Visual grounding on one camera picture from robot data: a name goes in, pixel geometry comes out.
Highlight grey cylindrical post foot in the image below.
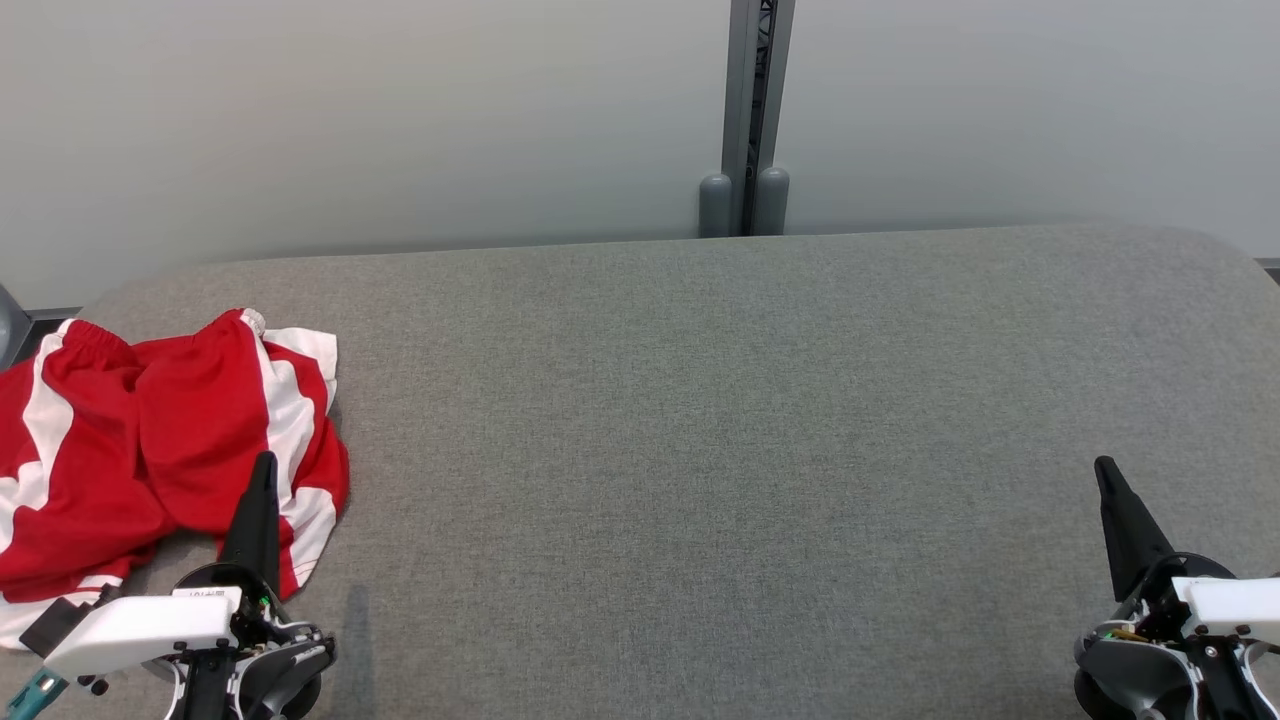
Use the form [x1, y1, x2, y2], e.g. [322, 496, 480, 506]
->
[698, 172, 734, 239]
[752, 166, 791, 237]

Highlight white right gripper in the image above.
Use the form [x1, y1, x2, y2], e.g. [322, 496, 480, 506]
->
[1094, 456, 1280, 643]

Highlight grey partition post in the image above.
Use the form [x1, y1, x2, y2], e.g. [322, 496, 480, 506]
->
[722, 0, 797, 237]

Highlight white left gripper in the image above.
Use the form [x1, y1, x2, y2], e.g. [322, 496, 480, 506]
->
[42, 452, 282, 683]

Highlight teal left camera connector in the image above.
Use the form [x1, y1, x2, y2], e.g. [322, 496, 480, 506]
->
[0, 668, 67, 720]

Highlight grey chair frame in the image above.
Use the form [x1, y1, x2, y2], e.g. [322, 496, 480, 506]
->
[0, 283, 33, 371]

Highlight red shorts with white stripes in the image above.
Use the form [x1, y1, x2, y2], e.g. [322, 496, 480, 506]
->
[0, 308, 351, 604]

